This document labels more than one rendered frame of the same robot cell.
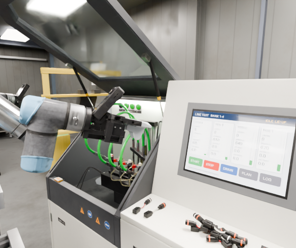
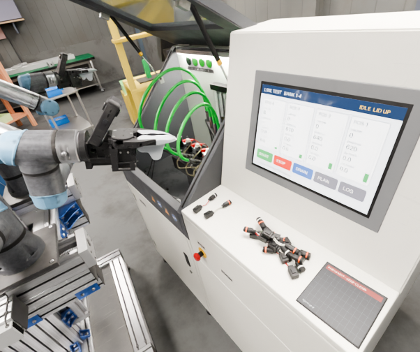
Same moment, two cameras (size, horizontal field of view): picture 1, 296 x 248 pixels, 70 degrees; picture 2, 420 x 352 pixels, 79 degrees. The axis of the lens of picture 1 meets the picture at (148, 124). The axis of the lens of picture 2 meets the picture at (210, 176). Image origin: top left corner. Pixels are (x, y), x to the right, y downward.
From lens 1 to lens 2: 0.32 m
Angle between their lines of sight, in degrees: 30
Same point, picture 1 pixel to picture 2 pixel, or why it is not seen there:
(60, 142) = not seen: hidden behind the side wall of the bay
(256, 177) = (335, 186)
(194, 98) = (264, 63)
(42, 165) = (51, 202)
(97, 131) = (101, 158)
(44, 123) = (31, 165)
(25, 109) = (2, 154)
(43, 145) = (42, 185)
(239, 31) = not seen: outside the picture
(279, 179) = (363, 193)
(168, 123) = (234, 100)
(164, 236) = (219, 243)
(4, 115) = not seen: hidden behind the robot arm
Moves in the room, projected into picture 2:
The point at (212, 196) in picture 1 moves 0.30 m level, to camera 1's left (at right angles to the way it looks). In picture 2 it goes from (282, 198) to (198, 198)
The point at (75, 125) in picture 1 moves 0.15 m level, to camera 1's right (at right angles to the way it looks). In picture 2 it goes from (70, 159) to (131, 157)
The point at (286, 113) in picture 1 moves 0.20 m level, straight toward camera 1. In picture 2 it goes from (394, 98) to (358, 137)
